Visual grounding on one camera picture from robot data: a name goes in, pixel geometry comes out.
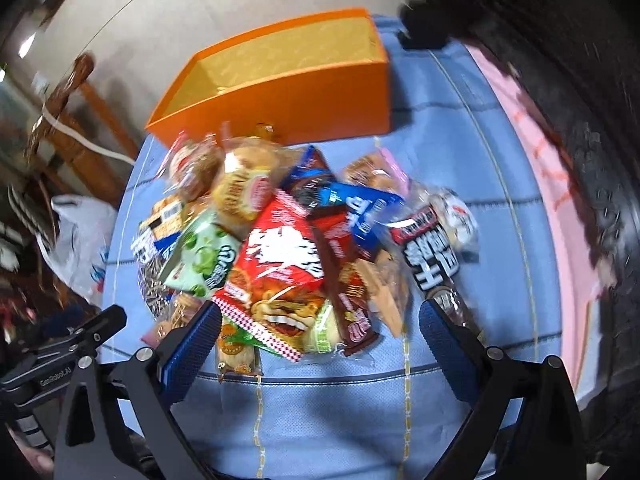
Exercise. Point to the orange storage box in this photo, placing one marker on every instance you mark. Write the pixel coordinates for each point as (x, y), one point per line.
(319, 77)

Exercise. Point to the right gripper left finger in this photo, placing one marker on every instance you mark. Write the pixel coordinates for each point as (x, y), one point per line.
(116, 420)

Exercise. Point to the yellow bread bag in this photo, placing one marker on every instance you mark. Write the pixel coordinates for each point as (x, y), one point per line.
(250, 172)

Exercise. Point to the large red chip bag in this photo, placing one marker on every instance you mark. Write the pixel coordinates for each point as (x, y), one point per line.
(274, 289)

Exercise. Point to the blue quilted tablecloth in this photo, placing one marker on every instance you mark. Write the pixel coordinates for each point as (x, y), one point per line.
(387, 411)

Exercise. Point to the pink cookie bag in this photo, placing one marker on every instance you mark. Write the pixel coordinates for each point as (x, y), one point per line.
(379, 170)

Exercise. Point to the clear bag brown pastry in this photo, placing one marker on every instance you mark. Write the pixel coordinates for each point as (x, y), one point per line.
(190, 166)

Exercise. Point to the brown chocolate bar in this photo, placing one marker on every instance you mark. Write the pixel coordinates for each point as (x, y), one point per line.
(342, 282)

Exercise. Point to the wooden chair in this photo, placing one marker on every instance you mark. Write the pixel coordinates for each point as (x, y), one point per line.
(90, 162)

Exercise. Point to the white plastic bag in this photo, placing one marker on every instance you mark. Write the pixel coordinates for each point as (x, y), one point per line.
(78, 255)

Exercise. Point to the green pea snack bag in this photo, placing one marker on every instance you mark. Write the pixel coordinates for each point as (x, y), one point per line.
(202, 258)

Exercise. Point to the blue brown cookie pack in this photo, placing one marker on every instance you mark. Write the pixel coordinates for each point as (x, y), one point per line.
(308, 177)

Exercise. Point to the black white label snack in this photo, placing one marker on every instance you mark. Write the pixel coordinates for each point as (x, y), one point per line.
(432, 229)

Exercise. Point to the sunflower seed bag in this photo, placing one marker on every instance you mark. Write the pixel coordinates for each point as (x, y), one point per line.
(152, 246)

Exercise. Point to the brown wafer pack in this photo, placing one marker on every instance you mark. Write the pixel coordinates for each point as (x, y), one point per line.
(387, 288)

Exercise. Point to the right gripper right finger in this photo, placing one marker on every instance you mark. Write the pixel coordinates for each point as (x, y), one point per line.
(547, 441)

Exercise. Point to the pink cloth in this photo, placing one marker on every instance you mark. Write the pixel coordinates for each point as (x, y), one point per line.
(583, 283)

